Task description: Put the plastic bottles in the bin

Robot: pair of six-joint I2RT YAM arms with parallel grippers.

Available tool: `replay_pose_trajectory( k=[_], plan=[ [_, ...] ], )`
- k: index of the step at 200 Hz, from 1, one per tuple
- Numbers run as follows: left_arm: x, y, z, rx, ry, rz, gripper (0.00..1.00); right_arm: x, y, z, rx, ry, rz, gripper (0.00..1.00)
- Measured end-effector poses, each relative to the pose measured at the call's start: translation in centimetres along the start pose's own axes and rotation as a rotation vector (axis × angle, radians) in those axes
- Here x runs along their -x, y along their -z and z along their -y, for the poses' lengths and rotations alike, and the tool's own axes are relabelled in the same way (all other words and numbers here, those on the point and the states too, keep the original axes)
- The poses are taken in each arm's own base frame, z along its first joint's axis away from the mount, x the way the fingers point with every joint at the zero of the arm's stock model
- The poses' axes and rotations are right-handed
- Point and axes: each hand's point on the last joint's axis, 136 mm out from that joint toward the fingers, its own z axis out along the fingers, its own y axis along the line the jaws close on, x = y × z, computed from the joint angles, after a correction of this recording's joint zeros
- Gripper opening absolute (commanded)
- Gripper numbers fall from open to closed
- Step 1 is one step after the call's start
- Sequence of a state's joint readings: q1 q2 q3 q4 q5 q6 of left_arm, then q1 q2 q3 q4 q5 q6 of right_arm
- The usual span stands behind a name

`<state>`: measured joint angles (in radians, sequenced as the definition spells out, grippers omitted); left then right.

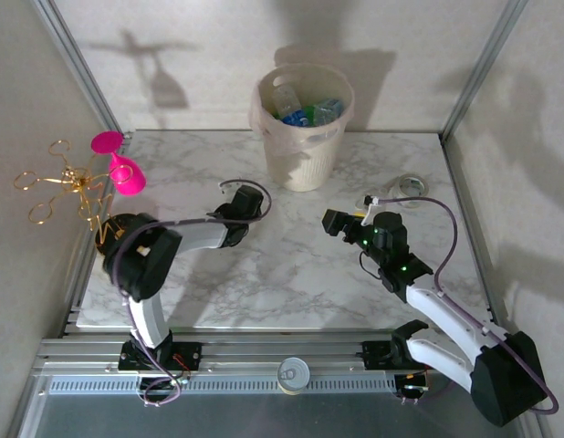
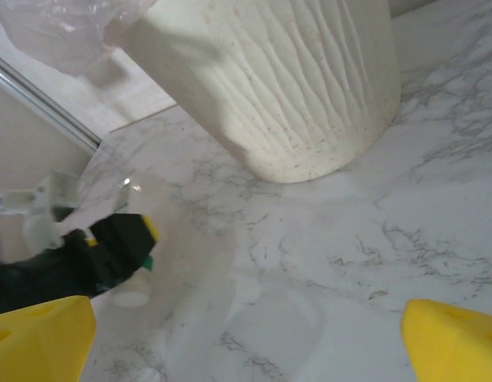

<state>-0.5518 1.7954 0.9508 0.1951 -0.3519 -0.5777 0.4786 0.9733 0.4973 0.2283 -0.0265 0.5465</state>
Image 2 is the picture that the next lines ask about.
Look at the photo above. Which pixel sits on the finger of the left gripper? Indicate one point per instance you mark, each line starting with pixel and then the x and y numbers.
pixel 122 242

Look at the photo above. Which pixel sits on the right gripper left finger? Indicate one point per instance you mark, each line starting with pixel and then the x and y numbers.
pixel 39 342

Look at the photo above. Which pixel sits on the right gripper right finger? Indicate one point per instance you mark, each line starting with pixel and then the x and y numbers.
pixel 457 346

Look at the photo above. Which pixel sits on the clear bottle green label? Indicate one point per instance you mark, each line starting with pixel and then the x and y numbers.
pixel 130 292

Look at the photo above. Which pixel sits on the translucent plastic bin liner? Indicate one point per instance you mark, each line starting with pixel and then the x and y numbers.
pixel 51 36

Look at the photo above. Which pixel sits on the white ribbed plastic bin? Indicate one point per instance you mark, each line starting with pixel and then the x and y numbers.
pixel 290 99

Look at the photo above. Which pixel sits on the aluminium frame post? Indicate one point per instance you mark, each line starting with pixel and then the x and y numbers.
pixel 43 104

